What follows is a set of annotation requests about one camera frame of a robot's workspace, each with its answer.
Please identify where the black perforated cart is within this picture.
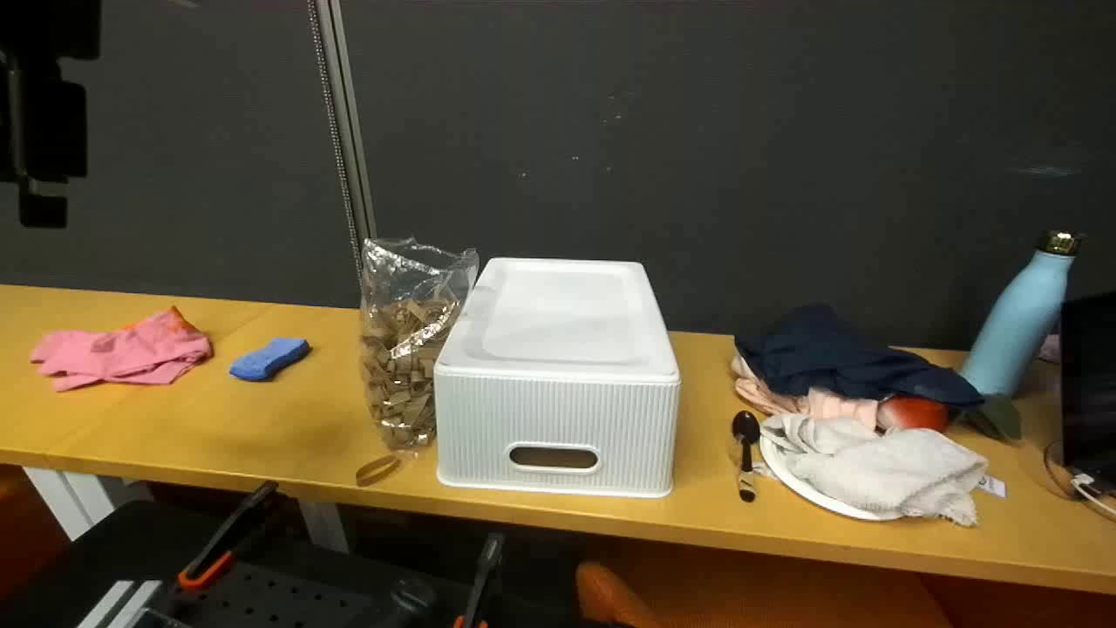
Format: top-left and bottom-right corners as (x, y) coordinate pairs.
(0, 498), (586, 628)

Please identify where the pale pink cloth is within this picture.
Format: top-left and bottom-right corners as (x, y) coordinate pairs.
(729, 354), (890, 432)

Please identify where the dark green cloth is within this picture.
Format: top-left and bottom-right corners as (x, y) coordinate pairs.
(969, 394), (1027, 444)

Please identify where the white table leg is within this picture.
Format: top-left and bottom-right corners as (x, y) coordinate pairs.
(292, 496), (351, 555)
(21, 463), (120, 545)

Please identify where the white cable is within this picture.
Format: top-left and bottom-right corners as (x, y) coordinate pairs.
(1044, 448), (1116, 519)

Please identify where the navy blue cloth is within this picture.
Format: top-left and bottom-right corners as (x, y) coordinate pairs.
(736, 303), (986, 412)

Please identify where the light blue water bottle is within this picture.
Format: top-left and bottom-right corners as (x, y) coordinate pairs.
(959, 227), (1080, 402)

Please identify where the black spoon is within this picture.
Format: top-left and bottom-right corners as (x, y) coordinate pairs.
(729, 410), (765, 505)

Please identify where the tan rubber band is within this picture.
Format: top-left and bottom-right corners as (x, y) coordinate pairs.
(351, 455), (404, 489)

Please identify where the light grey towel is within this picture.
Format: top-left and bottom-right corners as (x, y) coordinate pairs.
(762, 412), (992, 531)

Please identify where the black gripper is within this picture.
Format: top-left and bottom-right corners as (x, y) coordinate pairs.
(0, 69), (91, 235)

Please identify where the red round object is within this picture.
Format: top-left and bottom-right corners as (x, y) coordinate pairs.
(879, 394), (955, 438)

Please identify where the white plate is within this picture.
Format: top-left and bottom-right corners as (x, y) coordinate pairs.
(756, 421), (922, 524)

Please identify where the white plastic basket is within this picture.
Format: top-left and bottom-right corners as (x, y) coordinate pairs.
(432, 256), (683, 502)

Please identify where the black clamp with orange handle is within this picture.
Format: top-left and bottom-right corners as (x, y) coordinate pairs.
(175, 480), (282, 595)
(451, 531), (511, 628)

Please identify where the blue sponge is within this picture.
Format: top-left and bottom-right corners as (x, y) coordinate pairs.
(226, 337), (314, 384)

